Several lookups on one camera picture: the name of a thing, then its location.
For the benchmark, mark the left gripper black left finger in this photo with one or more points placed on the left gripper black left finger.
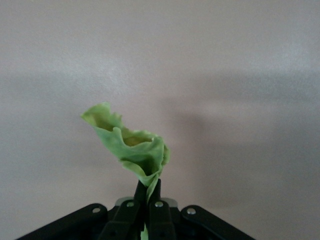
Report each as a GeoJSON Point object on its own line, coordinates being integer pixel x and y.
{"type": "Point", "coordinates": [127, 217]}

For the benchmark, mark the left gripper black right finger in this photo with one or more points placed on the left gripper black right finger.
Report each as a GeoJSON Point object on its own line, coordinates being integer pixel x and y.
{"type": "Point", "coordinates": [160, 220]}

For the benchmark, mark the green lettuce leaf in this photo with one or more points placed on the green lettuce leaf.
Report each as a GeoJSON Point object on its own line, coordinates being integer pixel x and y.
{"type": "Point", "coordinates": [135, 147]}

